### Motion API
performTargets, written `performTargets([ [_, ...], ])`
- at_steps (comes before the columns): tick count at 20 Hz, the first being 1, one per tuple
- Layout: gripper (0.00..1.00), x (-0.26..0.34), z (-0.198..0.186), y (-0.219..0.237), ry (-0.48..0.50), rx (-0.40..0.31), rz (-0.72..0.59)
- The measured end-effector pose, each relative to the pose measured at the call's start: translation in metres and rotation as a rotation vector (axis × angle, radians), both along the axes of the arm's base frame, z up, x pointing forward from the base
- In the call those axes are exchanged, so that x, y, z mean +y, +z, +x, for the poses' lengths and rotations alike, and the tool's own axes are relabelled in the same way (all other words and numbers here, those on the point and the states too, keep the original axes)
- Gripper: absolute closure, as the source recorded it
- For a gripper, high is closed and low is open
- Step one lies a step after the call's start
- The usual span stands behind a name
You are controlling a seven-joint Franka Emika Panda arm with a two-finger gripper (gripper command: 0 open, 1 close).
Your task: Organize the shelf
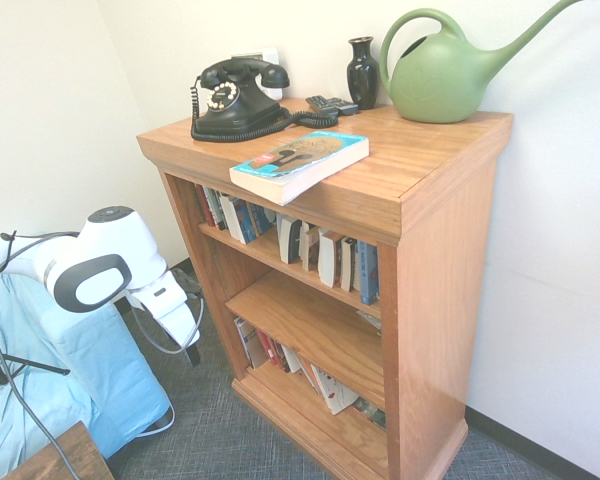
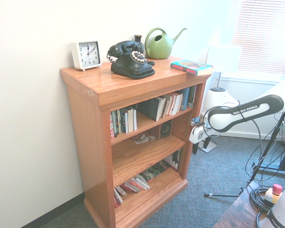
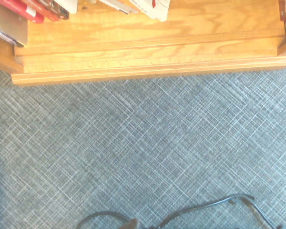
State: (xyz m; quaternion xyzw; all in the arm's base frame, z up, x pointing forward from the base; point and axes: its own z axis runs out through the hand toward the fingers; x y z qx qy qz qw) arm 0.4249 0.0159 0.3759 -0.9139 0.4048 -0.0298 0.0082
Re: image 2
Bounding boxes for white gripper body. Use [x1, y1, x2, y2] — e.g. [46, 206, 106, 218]
[189, 125, 209, 144]

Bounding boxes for teal and red book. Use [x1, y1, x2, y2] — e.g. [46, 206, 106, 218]
[170, 59, 214, 76]

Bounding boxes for black and white picture book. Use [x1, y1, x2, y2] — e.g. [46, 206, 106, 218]
[161, 148, 182, 171]

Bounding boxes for small wooden box speaker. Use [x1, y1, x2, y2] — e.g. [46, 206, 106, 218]
[159, 119, 173, 140]

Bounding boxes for white page paperback book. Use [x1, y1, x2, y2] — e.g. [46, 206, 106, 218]
[173, 92, 184, 114]

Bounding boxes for tall blue book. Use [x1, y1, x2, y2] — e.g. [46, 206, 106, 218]
[176, 87, 190, 111]

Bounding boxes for tall dark green book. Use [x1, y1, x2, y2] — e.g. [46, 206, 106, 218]
[187, 85, 197, 108]

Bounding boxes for red brown cover book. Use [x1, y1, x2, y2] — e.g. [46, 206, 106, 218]
[167, 93, 179, 116]

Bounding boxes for cream paperback book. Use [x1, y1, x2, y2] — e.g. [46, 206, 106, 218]
[161, 94, 173, 118]

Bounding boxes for flat dark green book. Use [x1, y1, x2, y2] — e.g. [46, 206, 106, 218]
[139, 160, 171, 182]

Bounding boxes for loose papers and trinkets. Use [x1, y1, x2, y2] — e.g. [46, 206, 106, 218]
[132, 133, 157, 144]

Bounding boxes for black tripod leg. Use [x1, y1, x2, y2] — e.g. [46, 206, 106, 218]
[203, 187, 245, 198]

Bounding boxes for thick black leaning book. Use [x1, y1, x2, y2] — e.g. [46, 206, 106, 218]
[137, 96, 166, 122]

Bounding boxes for fallen white red paperbacks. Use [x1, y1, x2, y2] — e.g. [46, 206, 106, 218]
[120, 174, 151, 193]

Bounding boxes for black cover paperback book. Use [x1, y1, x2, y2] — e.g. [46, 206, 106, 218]
[127, 106, 138, 133]

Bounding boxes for blue and white spine book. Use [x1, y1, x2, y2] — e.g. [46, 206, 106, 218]
[122, 108, 130, 134]

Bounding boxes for yellow red emergency stop button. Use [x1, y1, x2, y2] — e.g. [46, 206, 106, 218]
[264, 183, 283, 205]

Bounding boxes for wooden bookshelf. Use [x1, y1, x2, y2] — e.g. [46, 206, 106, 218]
[59, 56, 212, 228]

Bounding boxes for red and white spine book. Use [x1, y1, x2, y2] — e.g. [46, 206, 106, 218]
[109, 111, 118, 139]

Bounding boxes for leaning red white paperback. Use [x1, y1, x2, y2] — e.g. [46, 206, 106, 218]
[114, 186, 128, 209]

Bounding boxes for green plastic watering can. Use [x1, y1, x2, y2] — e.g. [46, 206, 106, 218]
[144, 27, 188, 59]

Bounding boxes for black vintage rotary telephone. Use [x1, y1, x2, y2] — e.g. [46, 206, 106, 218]
[106, 40, 156, 80]

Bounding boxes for small dark vase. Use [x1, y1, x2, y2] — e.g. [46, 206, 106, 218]
[133, 34, 143, 51]

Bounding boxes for white window blinds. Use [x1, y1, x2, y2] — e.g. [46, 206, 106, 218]
[230, 0, 285, 73]

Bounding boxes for white square alarm clock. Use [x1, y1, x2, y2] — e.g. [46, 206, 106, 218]
[72, 40, 103, 72]

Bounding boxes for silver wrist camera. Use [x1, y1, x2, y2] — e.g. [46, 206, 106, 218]
[190, 116, 204, 127]

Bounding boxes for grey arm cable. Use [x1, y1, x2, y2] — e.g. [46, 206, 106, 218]
[200, 101, 268, 171]

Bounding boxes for black camera tripod stand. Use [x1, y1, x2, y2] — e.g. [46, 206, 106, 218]
[246, 111, 285, 185]

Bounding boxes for coiled black cable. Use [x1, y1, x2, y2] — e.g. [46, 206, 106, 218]
[249, 185, 276, 213]

